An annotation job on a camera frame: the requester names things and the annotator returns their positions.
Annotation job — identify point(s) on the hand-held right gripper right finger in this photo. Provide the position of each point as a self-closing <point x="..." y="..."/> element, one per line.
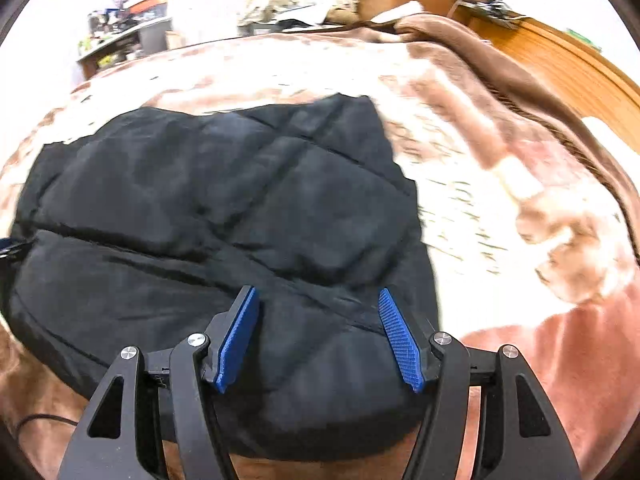
<point x="402" y="345"/>

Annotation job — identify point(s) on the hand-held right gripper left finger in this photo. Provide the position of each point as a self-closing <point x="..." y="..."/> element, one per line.
<point x="236" y="340"/>

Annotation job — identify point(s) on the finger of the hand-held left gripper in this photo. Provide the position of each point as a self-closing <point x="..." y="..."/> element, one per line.
<point x="9" y="249"/>

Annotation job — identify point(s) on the black puffer jacket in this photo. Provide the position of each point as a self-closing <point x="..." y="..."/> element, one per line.
<point x="200" y="210"/>

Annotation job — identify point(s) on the brown paw print blanket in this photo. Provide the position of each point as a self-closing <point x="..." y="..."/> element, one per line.
<point x="500" y="210"/>

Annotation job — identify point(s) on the cluttered shelf unit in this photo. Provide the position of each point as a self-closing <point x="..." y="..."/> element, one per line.
<point x="125" y="45"/>

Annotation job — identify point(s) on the cardboard box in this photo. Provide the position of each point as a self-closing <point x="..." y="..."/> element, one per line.
<point x="175" y="39"/>

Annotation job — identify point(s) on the pile of papers and boxes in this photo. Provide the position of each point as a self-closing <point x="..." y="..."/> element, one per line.
<point x="280" y="17"/>

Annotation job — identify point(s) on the wooden headboard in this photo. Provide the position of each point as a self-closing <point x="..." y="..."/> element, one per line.
<point x="565" y="60"/>

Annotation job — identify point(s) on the white pillow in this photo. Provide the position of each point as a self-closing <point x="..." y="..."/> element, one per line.
<point x="402" y="11"/>

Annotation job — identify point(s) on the brown plush toy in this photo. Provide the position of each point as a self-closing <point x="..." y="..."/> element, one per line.
<point x="342" y="16"/>

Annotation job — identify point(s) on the green packet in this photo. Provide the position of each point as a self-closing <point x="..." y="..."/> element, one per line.
<point x="585" y="40"/>

